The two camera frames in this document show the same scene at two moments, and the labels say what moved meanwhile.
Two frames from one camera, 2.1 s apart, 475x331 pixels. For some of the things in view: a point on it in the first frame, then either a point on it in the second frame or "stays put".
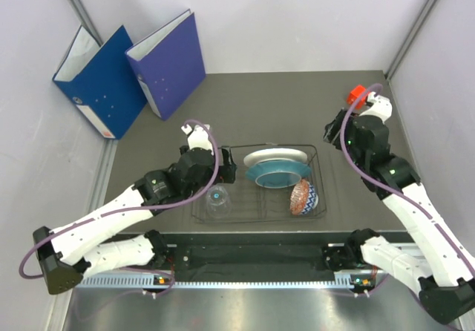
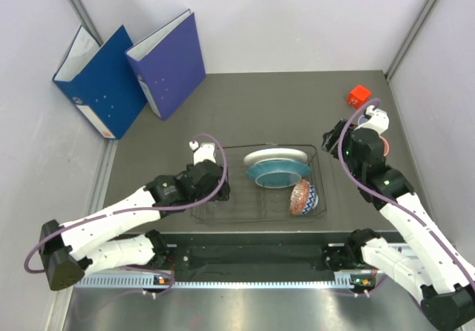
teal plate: (278, 173) stays put
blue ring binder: (104, 82) stays put
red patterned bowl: (298, 197) stays put
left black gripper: (226, 173) → (222, 194)
